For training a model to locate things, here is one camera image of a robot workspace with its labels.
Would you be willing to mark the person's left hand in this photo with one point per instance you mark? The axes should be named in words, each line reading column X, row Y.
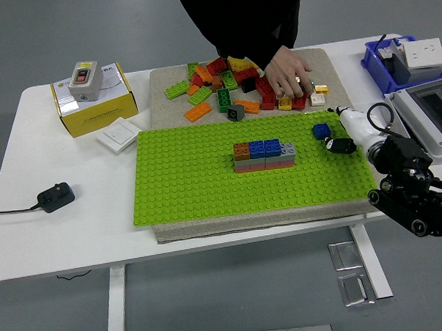
column 286, row 72

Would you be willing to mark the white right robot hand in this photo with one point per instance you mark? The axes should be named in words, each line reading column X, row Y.
column 359, row 128

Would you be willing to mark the small blue square brick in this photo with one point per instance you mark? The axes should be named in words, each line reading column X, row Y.
column 321, row 131

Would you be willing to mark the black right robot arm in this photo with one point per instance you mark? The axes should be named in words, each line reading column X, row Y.
column 404, row 154

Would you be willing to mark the person's left forearm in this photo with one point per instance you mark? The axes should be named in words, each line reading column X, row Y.
column 270, row 42

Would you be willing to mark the white square brick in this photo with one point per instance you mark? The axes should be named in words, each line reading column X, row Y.
column 261, row 74
column 317, row 99

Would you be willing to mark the red long brick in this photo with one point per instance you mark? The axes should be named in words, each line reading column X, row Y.
column 261, row 86
column 246, row 75
column 216, row 65

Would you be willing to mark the yellow square brick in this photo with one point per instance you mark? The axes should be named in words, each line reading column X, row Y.
column 285, row 105

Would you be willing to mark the gold shiny flat brick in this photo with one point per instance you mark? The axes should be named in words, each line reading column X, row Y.
column 321, row 89

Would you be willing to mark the black square brick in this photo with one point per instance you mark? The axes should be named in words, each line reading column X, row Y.
column 247, row 85

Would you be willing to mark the orange long brick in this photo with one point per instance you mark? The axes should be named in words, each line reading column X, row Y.
column 198, row 112
column 247, row 106

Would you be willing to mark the lime green long brick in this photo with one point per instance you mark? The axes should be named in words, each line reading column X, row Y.
column 177, row 89
column 192, row 69
column 228, row 79
column 199, row 95

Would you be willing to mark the dark grey square brick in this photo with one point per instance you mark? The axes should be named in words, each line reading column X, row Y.
column 235, row 113

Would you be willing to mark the dark green brick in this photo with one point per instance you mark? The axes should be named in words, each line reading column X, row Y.
column 223, row 99

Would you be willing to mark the light grey square brick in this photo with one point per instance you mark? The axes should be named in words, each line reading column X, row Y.
column 288, row 151

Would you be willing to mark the pink brick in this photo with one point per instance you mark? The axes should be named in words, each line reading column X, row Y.
column 281, row 164
column 250, row 168

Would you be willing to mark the sage green brick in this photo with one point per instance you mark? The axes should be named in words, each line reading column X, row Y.
column 250, row 162
column 273, row 160

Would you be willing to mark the brown square brick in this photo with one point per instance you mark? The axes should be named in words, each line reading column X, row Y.
column 241, row 151

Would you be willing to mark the small orange brick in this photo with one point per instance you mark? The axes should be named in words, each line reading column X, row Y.
column 192, row 89

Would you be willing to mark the green studded baseplate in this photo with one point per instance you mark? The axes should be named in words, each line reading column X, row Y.
column 188, row 181

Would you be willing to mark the blue plastic bin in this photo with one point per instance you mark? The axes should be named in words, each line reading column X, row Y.
column 372, row 67

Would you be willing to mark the person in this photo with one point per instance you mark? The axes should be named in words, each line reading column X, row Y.
column 236, row 18

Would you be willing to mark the white and orange device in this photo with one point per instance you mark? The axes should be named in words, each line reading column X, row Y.
column 390, row 49

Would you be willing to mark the grey block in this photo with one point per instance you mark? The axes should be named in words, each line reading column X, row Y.
column 426, row 74

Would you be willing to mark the metal floor hatch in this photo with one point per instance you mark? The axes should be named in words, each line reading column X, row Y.
column 355, row 291
column 344, row 256

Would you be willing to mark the white table leg with foot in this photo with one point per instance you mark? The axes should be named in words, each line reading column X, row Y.
column 372, row 261

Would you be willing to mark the grey-brown foam mat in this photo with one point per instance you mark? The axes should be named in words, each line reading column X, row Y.
column 158, row 113

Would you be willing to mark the yellow and white cardboard box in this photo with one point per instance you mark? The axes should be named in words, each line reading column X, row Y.
column 97, row 112

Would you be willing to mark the black power adapter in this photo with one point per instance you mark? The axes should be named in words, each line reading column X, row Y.
column 55, row 197

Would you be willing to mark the grey electrical enclosure box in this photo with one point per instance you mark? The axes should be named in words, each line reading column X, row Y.
column 434, row 101

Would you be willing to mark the white wall socket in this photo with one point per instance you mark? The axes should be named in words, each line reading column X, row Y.
column 423, row 53

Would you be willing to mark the white wall switch panel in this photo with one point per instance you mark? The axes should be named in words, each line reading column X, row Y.
column 118, row 135

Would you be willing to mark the grey push-button switch box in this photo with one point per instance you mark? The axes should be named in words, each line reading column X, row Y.
column 85, row 80

